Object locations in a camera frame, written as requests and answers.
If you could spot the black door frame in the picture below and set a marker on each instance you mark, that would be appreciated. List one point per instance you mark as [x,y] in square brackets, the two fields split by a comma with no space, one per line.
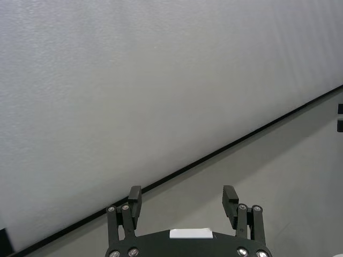
[5,241]

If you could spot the white board black edge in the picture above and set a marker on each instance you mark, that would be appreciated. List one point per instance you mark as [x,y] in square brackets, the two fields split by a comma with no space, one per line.
[134,80]

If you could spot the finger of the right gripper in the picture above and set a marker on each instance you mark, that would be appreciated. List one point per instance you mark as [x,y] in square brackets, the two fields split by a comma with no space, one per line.
[340,108]
[340,125]

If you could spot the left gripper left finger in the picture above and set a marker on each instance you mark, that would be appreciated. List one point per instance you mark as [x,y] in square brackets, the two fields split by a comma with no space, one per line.
[134,203]

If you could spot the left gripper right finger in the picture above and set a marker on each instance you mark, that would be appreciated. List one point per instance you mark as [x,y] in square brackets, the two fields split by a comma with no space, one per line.
[230,203]

